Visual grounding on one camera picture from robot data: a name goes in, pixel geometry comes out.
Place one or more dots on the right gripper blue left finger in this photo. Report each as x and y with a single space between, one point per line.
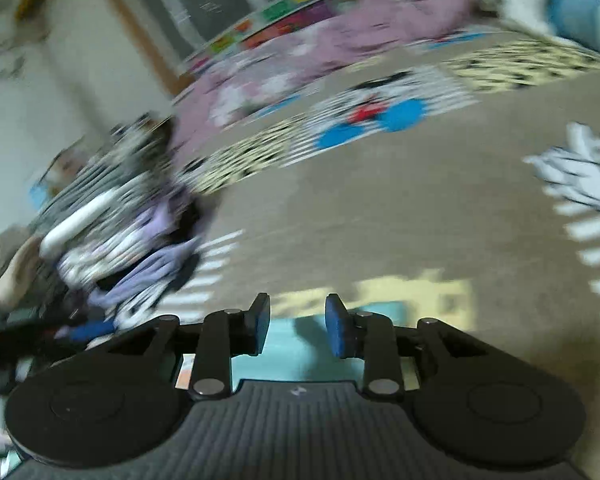
240 332

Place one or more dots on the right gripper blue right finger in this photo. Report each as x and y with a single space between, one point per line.
357 334

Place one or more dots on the teal patterned children's garment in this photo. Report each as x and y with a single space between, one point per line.
296 350

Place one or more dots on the lavender folded sheet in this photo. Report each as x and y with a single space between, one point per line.
133 293

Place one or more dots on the white patterned folded blanket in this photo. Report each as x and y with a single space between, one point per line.
127 234

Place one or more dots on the brown Mickey Mouse blanket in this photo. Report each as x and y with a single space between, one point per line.
446 217

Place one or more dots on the grey folded blanket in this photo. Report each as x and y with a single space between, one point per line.
139 156

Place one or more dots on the white rolled towel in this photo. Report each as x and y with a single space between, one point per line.
53 242

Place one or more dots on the beige folded blanket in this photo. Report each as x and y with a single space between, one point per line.
20 274

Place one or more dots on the purple floral quilt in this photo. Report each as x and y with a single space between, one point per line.
246 81

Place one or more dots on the striped red pink rolled quilt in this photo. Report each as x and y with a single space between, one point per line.
576 20

